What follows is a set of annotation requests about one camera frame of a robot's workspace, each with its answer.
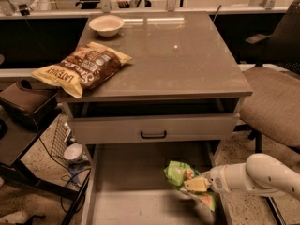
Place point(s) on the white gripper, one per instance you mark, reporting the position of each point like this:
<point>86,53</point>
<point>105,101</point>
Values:
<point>217,180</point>

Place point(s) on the green rice chip bag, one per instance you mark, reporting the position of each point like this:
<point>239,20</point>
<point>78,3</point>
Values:
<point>178,172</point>

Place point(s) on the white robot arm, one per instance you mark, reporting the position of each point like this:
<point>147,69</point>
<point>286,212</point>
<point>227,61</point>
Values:
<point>260,175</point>

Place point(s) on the open middle drawer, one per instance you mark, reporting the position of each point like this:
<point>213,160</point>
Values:
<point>128,186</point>

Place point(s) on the grey drawer cabinet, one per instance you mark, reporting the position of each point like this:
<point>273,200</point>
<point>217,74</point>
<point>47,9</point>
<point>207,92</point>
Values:
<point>180,66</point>

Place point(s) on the yellow brown chip bag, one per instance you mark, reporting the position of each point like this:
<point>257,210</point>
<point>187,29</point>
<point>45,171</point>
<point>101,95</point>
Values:
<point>86,68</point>

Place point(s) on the beige office chair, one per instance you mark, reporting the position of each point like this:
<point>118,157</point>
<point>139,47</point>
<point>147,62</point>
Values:
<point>273,109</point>

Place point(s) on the white round container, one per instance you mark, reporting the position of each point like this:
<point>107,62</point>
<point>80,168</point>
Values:
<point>73,153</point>

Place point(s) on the white paper bowl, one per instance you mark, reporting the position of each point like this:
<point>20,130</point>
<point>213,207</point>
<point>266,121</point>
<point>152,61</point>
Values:
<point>107,25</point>

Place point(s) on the dark side table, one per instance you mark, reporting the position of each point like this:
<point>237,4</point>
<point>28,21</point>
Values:
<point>14,144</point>

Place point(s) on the top drawer with black handle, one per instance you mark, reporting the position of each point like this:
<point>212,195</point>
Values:
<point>149,129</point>

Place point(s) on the wire basket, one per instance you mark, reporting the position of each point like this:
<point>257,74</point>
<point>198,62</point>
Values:
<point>60,141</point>

